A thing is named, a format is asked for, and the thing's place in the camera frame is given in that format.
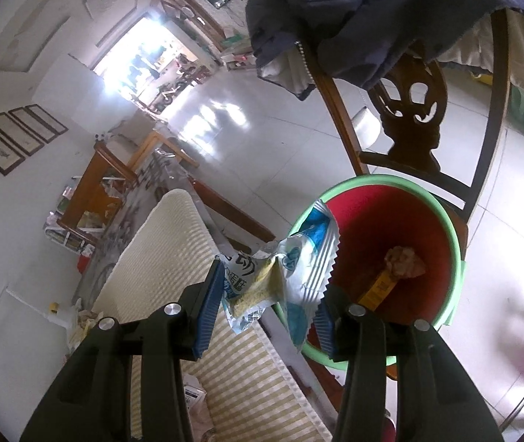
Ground carved wooden chair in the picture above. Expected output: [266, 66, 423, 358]
[290, 9, 511, 442]

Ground yellow cake wrapper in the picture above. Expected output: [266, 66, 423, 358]
[215, 249, 288, 336]

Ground striped table cloth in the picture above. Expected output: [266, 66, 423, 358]
[91, 189, 333, 442]

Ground blue white snack wrapper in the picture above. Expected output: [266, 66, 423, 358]
[275, 199, 342, 355]

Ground red bucket with green rim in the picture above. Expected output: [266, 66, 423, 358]
[273, 174, 468, 372]

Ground wooden sofa frame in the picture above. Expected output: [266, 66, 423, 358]
[98, 130, 277, 259]

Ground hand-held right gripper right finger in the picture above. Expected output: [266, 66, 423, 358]
[315, 285, 504, 442]

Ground navy blue jacket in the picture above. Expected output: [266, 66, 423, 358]
[246, 0, 524, 102]

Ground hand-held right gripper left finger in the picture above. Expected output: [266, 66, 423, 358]
[19, 260, 226, 442]

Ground white plastic container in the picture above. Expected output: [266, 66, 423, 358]
[351, 107, 381, 154]

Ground small white box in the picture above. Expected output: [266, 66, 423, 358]
[183, 373, 208, 416]

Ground wooden display cabinet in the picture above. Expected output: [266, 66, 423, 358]
[150, 0, 227, 58]

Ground wooden side cabinet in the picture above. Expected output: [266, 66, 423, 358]
[56, 140, 139, 246]

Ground crumpled pink tissue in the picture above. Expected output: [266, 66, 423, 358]
[384, 245, 427, 280]

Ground green crate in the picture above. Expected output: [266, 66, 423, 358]
[507, 87, 524, 126]

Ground yellow stick wrapper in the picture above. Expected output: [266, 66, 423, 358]
[359, 269, 395, 310]

